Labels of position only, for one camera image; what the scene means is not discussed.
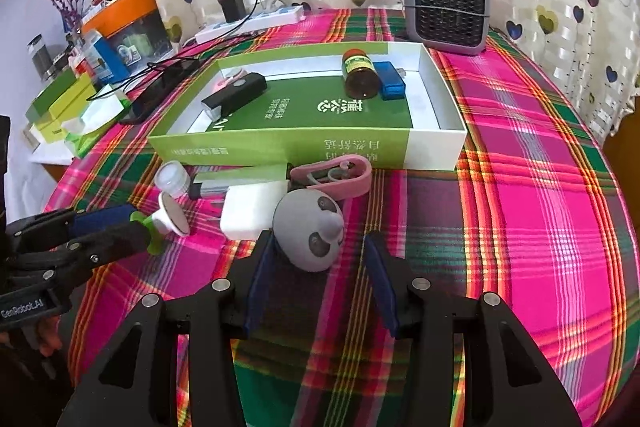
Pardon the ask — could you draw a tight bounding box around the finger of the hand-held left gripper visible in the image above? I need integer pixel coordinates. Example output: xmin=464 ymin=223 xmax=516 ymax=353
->
xmin=7 ymin=204 xmax=133 ymax=248
xmin=10 ymin=219 xmax=151 ymax=288

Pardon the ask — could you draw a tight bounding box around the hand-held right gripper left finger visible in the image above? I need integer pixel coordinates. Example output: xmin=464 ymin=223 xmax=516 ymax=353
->
xmin=57 ymin=229 xmax=278 ymax=427

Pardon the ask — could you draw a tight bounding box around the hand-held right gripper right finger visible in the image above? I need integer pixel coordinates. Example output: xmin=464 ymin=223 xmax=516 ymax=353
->
xmin=362 ymin=231 xmax=583 ymax=427

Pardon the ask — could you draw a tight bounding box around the green and white suction hook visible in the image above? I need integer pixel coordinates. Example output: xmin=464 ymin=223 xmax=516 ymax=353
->
xmin=130 ymin=192 xmax=191 ymax=255

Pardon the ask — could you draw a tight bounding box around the white panda-shaped device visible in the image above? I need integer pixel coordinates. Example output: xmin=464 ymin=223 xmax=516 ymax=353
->
xmin=272 ymin=188 xmax=346 ymax=273

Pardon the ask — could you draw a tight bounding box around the white usb charger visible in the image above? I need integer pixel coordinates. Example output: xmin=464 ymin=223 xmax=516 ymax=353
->
xmin=219 ymin=181 xmax=291 ymax=238

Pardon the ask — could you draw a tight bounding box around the small clear jar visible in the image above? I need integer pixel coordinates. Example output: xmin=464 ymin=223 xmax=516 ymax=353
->
xmin=154 ymin=161 xmax=192 ymax=198

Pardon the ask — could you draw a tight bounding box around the pink clip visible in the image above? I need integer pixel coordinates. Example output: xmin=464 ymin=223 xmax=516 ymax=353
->
xmin=216 ymin=68 xmax=248 ymax=88
xmin=289 ymin=158 xmax=373 ymax=202

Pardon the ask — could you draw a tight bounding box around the green and white cardboard box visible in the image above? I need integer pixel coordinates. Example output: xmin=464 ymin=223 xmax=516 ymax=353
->
xmin=147 ymin=42 xmax=468 ymax=170

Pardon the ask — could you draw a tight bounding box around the black rectangular device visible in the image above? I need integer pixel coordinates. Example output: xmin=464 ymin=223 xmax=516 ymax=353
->
xmin=201 ymin=73 xmax=267 ymax=118

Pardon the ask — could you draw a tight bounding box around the blue translucent usb device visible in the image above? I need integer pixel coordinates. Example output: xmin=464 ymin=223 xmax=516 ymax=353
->
xmin=372 ymin=61 xmax=406 ymax=100

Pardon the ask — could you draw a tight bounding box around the brown medicine bottle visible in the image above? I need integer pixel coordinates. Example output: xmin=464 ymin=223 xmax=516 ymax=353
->
xmin=341 ymin=48 xmax=381 ymax=100

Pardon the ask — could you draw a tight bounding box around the person's left hand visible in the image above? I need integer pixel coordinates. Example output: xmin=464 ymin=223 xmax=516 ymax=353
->
xmin=30 ymin=316 xmax=61 ymax=352

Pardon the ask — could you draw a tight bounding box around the white side table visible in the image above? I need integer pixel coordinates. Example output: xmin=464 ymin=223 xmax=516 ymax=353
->
xmin=27 ymin=142 xmax=76 ymax=166

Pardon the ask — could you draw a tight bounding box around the green and white tissue pack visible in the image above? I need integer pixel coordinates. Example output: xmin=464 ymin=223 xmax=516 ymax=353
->
xmin=62 ymin=84 xmax=133 ymax=158

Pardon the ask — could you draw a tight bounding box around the dark printed cloth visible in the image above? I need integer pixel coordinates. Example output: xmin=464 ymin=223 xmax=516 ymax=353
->
xmin=0 ymin=117 xmax=12 ymax=228

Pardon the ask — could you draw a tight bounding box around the lime green box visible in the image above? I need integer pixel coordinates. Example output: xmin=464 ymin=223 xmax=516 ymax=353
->
xmin=30 ymin=74 xmax=98 ymax=142

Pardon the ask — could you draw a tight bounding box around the dark green box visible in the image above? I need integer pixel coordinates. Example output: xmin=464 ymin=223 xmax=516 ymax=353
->
xmin=25 ymin=69 xmax=81 ymax=120

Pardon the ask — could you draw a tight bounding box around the black phone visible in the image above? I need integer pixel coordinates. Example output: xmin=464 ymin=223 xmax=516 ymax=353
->
xmin=119 ymin=58 xmax=202 ymax=125

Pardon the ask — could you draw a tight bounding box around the blue carton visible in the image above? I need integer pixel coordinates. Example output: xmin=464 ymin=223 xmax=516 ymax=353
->
xmin=82 ymin=29 xmax=128 ymax=85

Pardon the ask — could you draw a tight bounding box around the glass jar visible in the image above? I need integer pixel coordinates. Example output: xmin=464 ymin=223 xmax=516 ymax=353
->
xmin=27 ymin=34 xmax=53 ymax=80

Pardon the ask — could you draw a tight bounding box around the pink plaid tablecloth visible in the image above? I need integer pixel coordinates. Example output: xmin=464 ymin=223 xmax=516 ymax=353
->
xmin=42 ymin=7 xmax=631 ymax=427

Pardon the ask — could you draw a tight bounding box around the orange and black round box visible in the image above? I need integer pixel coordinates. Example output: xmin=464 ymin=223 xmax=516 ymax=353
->
xmin=80 ymin=0 xmax=176 ymax=68

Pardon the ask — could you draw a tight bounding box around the white power strip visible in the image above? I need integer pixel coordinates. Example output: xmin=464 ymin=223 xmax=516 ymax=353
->
xmin=194 ymin=4 xmax=306 ymax=45

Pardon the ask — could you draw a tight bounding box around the black power adapter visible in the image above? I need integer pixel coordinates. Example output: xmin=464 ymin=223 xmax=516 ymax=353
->
xmin=217 ymin=0 xmax=248 ymax=24

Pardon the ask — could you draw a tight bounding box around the grey fan heater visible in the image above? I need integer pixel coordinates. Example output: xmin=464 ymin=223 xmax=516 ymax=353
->
xmin=402 ymin=0 xmax=492 ymax=56

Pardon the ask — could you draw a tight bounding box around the black cable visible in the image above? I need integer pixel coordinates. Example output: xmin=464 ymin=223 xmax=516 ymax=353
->
xmin=87 ymin=0 xmax=261 ymax=102

